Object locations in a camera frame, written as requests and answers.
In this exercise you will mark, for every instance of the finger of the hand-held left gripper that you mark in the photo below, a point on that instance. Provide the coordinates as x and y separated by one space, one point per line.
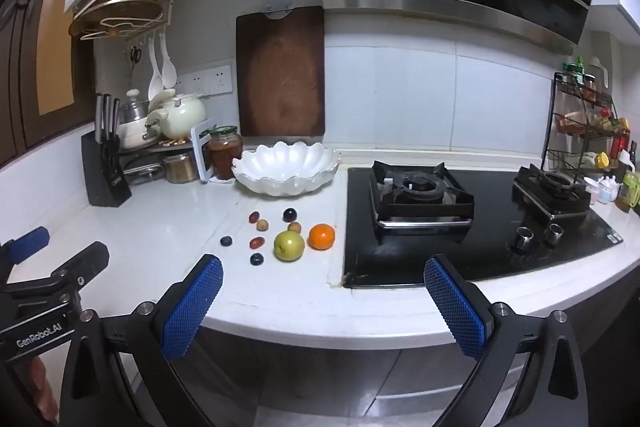
27 243
82 262

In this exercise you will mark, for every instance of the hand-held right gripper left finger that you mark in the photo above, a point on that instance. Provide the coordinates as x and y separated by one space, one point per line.
192 307

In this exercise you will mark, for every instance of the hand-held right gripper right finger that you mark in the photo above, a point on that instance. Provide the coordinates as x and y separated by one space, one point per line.
455 312

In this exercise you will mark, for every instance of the blueberry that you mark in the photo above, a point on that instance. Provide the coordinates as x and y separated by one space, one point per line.
257 260
227 241

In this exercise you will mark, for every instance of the brown longan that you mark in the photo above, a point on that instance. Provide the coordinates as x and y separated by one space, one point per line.
295 228
262 225

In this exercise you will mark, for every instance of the green jujube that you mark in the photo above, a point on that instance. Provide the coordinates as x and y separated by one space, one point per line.
289 246

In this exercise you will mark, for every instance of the dark purple grape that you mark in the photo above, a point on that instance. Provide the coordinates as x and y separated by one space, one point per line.
290 214

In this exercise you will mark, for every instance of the orange tangerine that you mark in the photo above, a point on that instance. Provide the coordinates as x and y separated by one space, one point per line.
321 237

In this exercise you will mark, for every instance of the white scalloped bowl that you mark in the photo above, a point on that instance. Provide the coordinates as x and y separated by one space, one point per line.
285 172

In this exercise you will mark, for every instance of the person's left hand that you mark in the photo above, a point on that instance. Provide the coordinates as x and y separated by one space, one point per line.
42 389

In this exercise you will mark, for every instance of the black glass gas cooktop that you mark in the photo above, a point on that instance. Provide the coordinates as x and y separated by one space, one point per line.
490 252

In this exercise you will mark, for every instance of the black knife block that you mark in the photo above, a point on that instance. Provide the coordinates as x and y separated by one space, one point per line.
105 177

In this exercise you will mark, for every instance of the steel cooktop knob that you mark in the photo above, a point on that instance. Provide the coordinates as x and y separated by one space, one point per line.
553 233
525 238

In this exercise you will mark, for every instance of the black burner grate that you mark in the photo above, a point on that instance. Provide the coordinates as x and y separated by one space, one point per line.
420 202
550 192

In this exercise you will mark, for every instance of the metal pot rack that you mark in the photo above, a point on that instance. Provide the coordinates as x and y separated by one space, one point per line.
150 147

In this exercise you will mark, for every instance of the stainless steel pot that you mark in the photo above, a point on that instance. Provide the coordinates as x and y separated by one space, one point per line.
180 168

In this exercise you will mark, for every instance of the white pot with steel lid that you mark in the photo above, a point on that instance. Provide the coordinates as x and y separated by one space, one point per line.
135 127

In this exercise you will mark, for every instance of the bamboo trivet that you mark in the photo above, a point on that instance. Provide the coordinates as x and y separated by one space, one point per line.
175 141

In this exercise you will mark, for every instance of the glass jar of red sauce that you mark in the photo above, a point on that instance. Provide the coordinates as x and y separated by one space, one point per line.
225 154

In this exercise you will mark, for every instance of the dark wooden door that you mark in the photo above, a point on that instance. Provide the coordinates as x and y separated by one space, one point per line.
20 82

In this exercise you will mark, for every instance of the cream ceramic pot with lid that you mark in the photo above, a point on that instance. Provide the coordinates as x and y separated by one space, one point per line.
182 114

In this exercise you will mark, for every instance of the white condiment jar set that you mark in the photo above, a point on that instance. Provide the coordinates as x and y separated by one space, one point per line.
602 192

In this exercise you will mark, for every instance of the white hanging spoon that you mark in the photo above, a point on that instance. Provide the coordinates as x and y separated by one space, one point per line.
168 66
155 82

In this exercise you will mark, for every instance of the yellow seasoning bottle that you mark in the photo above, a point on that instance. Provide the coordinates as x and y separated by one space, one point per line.
602 160

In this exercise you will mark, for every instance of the black kitchen scissors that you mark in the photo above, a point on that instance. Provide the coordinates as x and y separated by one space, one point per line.
135 55

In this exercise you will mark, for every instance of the green plastic cup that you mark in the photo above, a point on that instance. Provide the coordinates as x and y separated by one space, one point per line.
631 189

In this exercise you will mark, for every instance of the red sauce bottle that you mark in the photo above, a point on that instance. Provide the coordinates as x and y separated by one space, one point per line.
619 146

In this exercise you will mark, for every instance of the dark wooden cutting board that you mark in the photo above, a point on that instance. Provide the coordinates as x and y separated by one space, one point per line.
280 72

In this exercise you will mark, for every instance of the green cap bottle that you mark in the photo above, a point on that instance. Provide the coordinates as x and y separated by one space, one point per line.
575 68

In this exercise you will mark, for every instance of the clear plastic jug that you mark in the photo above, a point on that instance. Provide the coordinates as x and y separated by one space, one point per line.
598 74

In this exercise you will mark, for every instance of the white plastic frame stand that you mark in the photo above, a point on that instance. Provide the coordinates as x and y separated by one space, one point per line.
202 157

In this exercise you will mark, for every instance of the white wall socket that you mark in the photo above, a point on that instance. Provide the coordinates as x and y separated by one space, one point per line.
184 84
220 79
200 82

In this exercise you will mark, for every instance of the clear wall hook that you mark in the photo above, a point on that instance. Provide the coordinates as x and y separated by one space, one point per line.
278 10

